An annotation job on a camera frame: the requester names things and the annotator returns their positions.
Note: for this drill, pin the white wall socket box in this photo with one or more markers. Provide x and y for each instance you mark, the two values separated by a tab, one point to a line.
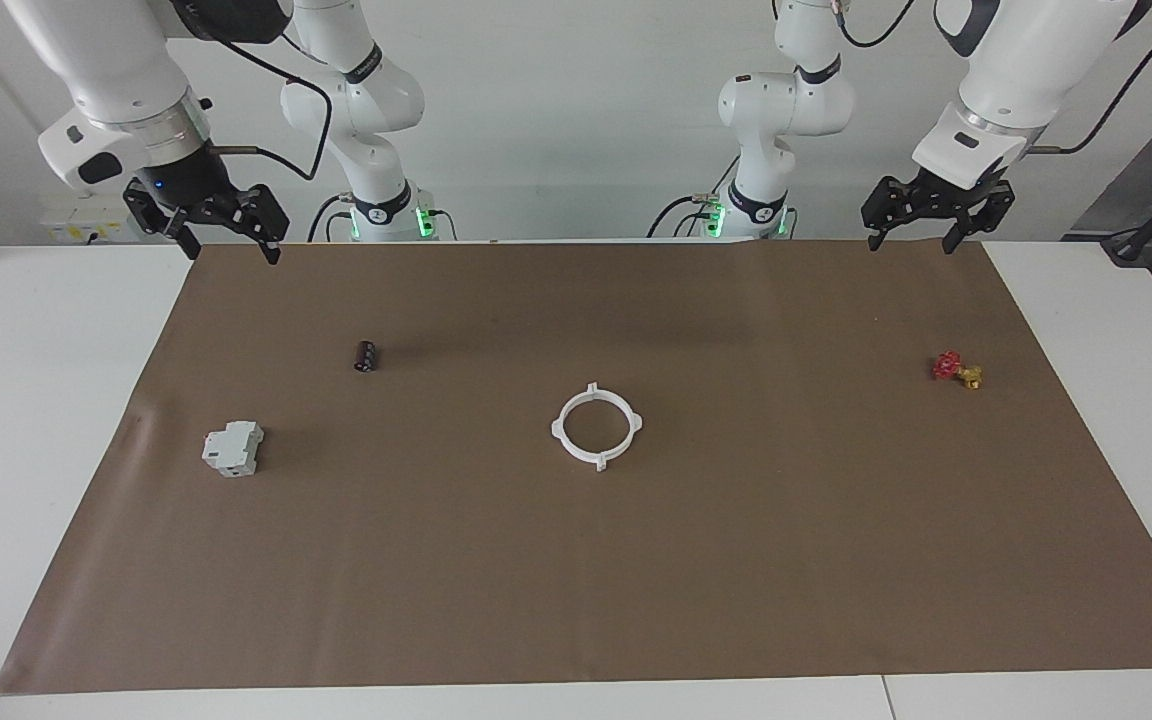
86	222

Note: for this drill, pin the brown paper mat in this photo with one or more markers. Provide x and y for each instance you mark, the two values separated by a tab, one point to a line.
576	580

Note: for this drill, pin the black cylindrical capacitor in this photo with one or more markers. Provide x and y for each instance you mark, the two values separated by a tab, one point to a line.
366	356

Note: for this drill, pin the grey circuit breaker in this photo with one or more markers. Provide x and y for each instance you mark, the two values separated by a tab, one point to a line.
231	450

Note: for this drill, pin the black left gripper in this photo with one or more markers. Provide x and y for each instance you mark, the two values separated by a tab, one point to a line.
946	197

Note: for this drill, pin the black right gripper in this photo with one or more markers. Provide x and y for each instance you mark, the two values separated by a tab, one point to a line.
184	185

